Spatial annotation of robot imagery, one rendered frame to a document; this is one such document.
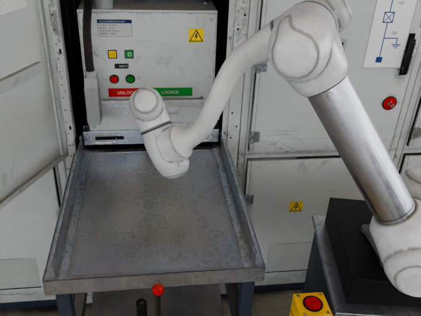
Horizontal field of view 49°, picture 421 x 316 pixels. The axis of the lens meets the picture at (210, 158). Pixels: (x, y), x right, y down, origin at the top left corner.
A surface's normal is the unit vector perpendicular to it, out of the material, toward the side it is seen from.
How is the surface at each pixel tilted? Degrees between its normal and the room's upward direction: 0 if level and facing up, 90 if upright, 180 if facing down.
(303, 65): 83
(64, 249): 0
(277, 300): 0
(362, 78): 90
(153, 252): 0
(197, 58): 90
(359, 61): 90
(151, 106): 63
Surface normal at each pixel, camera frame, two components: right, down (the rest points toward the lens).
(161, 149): -0.32, 0.18
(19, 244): 0.12, 0.51
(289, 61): -0.36, 0.40
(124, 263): 0.04, -0.86
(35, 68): 0.94, 0.21
